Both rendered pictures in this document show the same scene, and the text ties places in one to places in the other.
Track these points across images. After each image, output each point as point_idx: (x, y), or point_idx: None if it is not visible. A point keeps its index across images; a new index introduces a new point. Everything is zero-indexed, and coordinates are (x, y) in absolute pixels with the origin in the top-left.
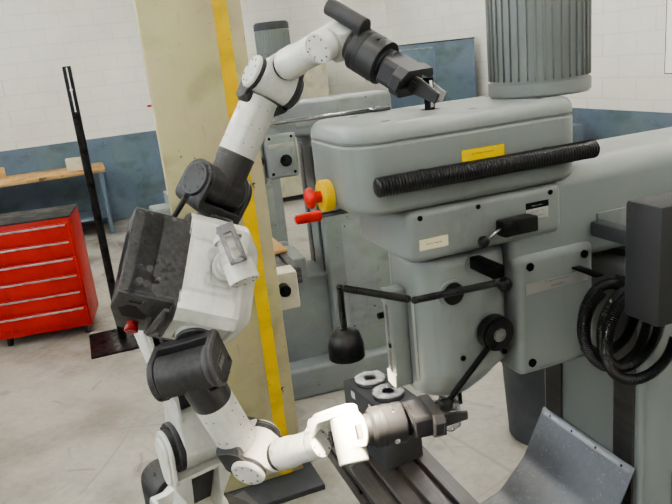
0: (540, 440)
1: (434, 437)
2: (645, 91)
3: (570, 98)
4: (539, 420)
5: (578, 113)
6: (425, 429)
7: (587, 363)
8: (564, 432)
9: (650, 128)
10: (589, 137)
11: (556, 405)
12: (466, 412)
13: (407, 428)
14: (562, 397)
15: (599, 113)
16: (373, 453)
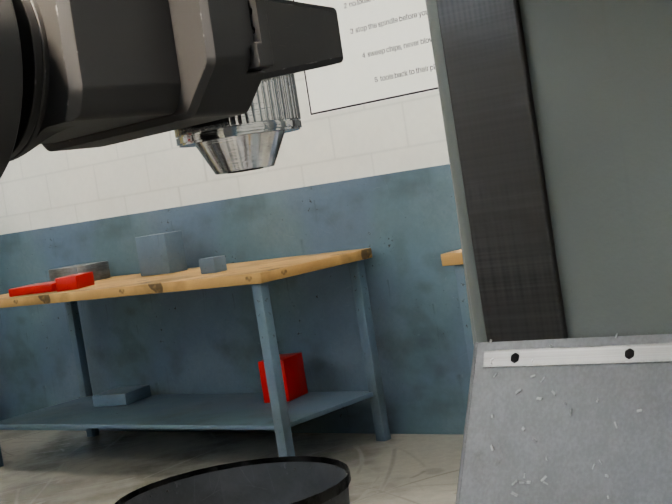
0: (503, 463)
1: (191, 114)
2: (283, 152)
3: (146, 194)
4: (474, 398)
5: (166, 219)
6: (129, 44)
7: (656, 17)
8: (599, 376)
9: (305, 218)
10: (195, 260)
11: (535, 298)
12: (332, 11)
13: (8, 6)
14: (555, 250)
15: (206, 210)
16: None
